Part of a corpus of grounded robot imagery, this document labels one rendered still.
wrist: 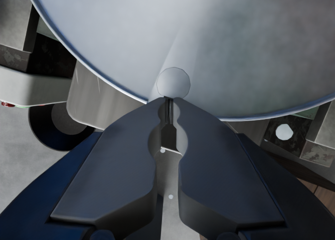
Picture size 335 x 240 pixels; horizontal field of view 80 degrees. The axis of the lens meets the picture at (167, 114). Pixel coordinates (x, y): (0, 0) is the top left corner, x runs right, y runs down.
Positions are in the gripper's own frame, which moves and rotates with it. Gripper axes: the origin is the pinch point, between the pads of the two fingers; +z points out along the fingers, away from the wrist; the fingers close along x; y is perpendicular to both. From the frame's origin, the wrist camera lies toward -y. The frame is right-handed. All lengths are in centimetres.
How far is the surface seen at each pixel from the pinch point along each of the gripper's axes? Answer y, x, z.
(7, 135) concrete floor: 53, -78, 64
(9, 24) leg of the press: -1.9, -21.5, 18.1
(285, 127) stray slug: 10.3, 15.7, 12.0
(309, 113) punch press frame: 8.6, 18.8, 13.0
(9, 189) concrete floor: 78, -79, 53
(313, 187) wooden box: 44, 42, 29
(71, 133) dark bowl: 52, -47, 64
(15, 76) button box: 4.9, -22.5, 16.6
